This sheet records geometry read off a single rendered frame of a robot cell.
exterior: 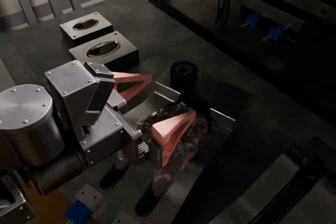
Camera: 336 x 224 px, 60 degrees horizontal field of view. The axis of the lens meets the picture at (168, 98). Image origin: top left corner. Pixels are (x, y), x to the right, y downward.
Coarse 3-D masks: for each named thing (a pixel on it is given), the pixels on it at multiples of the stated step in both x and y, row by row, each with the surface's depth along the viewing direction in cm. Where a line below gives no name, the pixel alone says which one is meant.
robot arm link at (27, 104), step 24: (0, 96) 27; (24, 96) 27; (48, 96) 27; (0, 120) 25; (24, 120) 25; (48, 120) 26; (0, 144) 25; (24, 144) 26; (48, 144) 28; (0, 168) 27; (0, 216) 27; (24, 216) 30
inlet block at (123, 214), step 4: (120, 212) 62; (124, 212) 62; (120, 216) 61; (124, 216) 61; (128, 216) 61; (116, 220) 60; (120, 220) 60; (124, 220) 60; (128, 220) 60; (132, 220) 60; (136, 220) 60
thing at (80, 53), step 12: (108, 36) 109; (120, 36) 109; (72, 48) 104; (84, 48) 104; (96, 48) 106; (108, 48) 107; (120, 48) 104; (132, 48) 104; (72, 60) 105; (84, 60) 99; (96, 60) 99; (108, 60) 99; (120, 60) 101; (132, 60) 105
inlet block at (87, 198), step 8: (88, 184) 66; (80, 192) 65; (88, 192) 65; (96, 192) 65; (80, 200) 64; (88, 200) 63; (96, 200) 63; (72, 208) 64; (80, 208) 64; (88, 208) 64; (96, 208) 65; (72, 216) 62; (80, 216) 62; (88, 216) 64
